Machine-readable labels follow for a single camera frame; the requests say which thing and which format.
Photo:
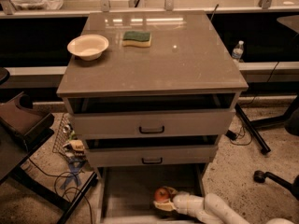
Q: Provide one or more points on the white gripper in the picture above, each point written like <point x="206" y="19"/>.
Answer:
<point x="181" y="202"/>

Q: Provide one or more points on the red apple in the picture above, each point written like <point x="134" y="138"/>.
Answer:
<point x="162" y="195"/>

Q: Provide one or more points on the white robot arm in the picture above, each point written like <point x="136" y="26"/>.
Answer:
<point x="210" y="209"/>

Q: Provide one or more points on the open bottom drawer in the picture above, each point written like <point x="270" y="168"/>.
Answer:
<point x="128" y="192"/>

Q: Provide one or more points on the middle grey drawer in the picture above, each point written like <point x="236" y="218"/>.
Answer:
<point x="137" y="156"/>

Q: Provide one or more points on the grey drawer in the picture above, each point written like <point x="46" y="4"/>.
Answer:
<point x="137" y="156"/>
<point x="151" y="124"/>

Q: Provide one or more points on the top grey drawer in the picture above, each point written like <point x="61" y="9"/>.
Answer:
<point x="151" y="124"/>

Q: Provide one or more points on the grey drawer cabinet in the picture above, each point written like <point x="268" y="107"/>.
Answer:
<point x="186" y="67"/>

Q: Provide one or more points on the black chair caster leg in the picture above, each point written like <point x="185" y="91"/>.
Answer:
<point x="293" y="188"/>

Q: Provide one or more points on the blue tape ribbon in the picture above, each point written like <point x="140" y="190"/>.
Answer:
<point x="72" y="175"/>

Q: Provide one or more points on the black floor stand leg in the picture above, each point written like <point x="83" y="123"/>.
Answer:
<point x="265" y="149"/>

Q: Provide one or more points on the clear plastic water bottle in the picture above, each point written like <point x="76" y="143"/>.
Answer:
<point x="238" y="51"/>

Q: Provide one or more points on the green yellow sponge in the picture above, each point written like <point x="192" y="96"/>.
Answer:
<point x="137" y="39"/>

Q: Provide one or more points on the dark brown chair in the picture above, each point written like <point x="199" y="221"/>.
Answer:
<point x="23" y="131"/>

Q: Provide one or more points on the white bowl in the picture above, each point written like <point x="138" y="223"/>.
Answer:
<point x="88" y="47"/>

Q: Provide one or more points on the wire mesh basket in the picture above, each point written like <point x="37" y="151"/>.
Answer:
<point x="62" y="135"/>

